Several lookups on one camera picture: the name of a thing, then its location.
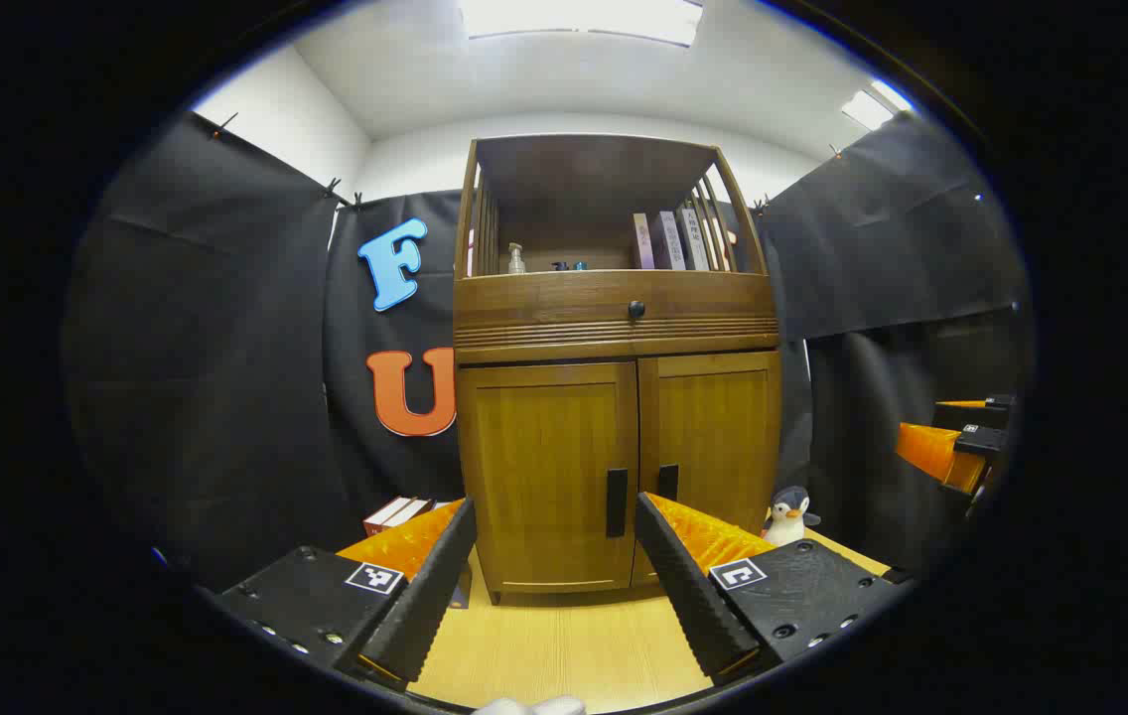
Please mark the wooden double-door shoe cabinet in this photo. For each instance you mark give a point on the wooden double-door shoe cabinet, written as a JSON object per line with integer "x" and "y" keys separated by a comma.
{"x": 564, "y": 189}

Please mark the wooden shoe cabinet door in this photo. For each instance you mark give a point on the wooden shoe cabinet door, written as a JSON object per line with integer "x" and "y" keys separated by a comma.
{"x": 713, "y": 427}
{"x": 544, "y": 467}

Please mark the pale pink book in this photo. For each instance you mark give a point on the pale pink book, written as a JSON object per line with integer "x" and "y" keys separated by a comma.
{"x": 643, "y": 243}

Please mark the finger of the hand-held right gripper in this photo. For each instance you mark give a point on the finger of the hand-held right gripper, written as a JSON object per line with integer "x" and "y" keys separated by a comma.
{"x": 971, "y": 415}
{"x": 926, "y": 449}

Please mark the brown book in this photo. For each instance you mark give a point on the brown book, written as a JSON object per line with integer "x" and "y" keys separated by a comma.
{"x": 415, "y": 508}

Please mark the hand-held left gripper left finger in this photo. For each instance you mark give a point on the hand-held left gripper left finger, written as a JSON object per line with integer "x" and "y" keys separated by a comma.
{"x": 425, "y": 596}

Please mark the small ceiling light panel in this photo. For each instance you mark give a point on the small ceiling light panel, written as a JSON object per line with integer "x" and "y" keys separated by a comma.
{"x": 874, "y": 104}

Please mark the penguin plush toy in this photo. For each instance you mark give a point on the penguin plush toy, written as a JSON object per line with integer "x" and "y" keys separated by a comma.
{"x": 787, "y": 521}

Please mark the grey book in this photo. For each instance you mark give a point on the grey book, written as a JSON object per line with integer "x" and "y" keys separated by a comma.
{"x": 693, "y": 240}

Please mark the large ceiling light panel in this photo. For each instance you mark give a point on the large ceiling light panel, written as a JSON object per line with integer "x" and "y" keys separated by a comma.
{"x": 579, "y": 18}

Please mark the clear pump bottle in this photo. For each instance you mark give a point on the clear pump bottle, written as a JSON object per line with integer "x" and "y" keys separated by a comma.
{"x": 516, "y": 262}

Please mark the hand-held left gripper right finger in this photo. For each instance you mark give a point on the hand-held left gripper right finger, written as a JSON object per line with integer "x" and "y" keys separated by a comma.
{"x": 688, "y": 596}

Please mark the wooden cabinet drawer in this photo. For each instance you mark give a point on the wooden cabinet drawer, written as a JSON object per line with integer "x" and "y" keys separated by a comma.
{"x": 544, "y": 303}

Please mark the red book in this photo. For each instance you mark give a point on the red book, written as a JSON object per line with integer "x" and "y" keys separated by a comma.
{"x": 383, "y": 516}

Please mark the black backdrop cloth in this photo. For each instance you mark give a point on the black backdrop cloth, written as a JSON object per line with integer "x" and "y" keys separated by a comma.
{"x": 207, "y": 348}

